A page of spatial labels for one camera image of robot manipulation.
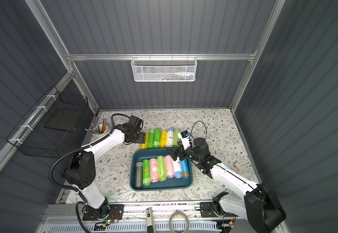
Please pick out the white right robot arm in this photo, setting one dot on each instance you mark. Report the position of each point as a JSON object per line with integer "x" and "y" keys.
{"x": 258, "y": 203}

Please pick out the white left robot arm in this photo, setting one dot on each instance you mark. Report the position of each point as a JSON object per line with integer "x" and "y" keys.
{"x": 81, "y": 172}

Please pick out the teal plastic storage box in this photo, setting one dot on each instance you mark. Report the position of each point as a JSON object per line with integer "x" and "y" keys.
{"x": 170, "y": 183}

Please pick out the white wire wall basket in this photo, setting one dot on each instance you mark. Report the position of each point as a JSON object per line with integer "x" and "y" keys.
{"x": 164, "y": 70}

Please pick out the bright green trash bag roll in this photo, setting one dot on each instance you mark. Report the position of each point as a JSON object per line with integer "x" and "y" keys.
{"x": 150, "y": 143}

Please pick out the white pen cup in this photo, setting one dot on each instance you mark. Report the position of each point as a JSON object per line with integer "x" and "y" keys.
{"x": 96, "y": 131}

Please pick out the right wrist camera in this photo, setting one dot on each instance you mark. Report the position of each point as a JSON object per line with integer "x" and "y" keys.
{"x": 184, "y": 137}

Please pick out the pink eraser block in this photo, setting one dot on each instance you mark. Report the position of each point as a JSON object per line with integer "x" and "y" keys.
{"x": 239, "y": 167}

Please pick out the pink trash bag roll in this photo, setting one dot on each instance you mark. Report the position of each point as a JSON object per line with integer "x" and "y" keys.
{"x": 153, "y": 170}
{"x": 169, "y": 166}

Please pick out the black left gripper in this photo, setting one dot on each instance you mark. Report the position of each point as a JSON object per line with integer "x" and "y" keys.
{"x": 140, "y": 137}

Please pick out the white blue trash bag roll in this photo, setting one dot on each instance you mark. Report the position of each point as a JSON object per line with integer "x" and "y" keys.
{"x": 170, "y": 134}

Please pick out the grey handheld device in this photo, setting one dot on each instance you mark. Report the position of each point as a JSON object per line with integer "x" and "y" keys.
{"x": 149, "y": 220}

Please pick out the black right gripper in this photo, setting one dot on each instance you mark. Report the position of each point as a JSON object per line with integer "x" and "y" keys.
{"x": 181, "y": 148}

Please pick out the yellow trash bag roll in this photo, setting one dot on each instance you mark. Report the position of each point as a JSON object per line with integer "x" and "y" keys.
{"x": 144, "y": 145}
{"x": 163, "y": 139}

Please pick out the dark green trash bag roll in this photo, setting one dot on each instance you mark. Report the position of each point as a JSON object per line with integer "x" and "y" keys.
{"x": 156, "y": 138}

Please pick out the light green trash bag roll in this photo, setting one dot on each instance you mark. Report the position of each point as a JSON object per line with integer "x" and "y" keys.
{"x": 176, "y": 138}

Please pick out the grey trash bag roll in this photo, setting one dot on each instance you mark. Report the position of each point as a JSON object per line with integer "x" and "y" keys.
{"x": 138, "y": 175}

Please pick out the pale green trash bag roll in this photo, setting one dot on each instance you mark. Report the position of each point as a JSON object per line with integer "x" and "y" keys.
{"x": 161, "y": 168}

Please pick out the black wire wall basket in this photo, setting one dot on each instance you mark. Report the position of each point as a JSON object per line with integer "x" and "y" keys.
{"x": 55, "y": 128}

